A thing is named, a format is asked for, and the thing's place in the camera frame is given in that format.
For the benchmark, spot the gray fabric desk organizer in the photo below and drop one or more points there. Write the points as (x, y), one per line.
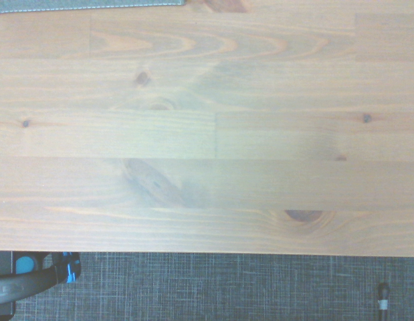
(89, 5)

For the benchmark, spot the black and blue headphones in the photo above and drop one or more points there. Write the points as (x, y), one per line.
(43, 279)

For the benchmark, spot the black headphone hanger clamp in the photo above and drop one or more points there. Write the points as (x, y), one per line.
(2, 262)

